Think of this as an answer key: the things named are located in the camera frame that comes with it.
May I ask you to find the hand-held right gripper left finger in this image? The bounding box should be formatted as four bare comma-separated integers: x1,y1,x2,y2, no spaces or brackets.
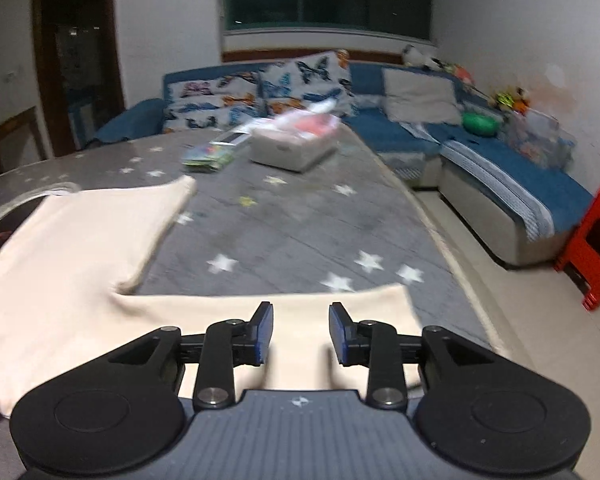
108,301,275,410

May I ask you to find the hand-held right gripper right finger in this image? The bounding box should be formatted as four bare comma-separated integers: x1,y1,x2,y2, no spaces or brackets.
328,302,507,409

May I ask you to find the cream garment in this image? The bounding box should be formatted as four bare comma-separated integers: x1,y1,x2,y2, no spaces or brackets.
0,176,424,418

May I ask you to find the grey star-print blanket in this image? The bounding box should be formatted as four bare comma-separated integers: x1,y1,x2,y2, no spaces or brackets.
0,125,506,480

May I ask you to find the green snack packet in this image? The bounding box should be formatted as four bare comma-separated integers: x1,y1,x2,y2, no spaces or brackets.
181,141,237,173

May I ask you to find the white storage box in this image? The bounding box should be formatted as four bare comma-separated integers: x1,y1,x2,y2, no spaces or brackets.
249,113,342,173

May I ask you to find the blue corner sofa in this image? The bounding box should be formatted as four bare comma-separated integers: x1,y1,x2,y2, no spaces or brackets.
82,62,595,267

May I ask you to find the striped sofa cover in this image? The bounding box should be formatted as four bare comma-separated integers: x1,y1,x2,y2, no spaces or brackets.
440,139,556,243

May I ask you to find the butterfly-print cushion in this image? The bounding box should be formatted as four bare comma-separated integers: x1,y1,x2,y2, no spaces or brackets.
162,72,265,134
258,50,356,118

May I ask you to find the grey cushion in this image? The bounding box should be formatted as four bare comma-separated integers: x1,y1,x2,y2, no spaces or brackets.
382,68,463,126

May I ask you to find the green ball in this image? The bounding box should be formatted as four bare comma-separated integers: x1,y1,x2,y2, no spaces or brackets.
462,112,501,137

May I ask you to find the red plastic stool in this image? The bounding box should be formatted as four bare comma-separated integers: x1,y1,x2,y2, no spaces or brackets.
554,186,600,312

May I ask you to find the clear plastic toy bag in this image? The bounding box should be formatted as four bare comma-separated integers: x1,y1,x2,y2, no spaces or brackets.
502,110,577,171

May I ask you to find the plush toy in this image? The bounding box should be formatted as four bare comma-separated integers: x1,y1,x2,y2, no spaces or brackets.
401,44,454,72

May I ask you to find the yellow green toy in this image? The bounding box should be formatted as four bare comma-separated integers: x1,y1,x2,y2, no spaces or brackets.
495,87,531,113

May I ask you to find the wooden side table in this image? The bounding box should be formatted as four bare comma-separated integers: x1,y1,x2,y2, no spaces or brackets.
0,106,48,183

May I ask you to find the dark wooden doorway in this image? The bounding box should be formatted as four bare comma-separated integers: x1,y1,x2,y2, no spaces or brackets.
31,0,127,157

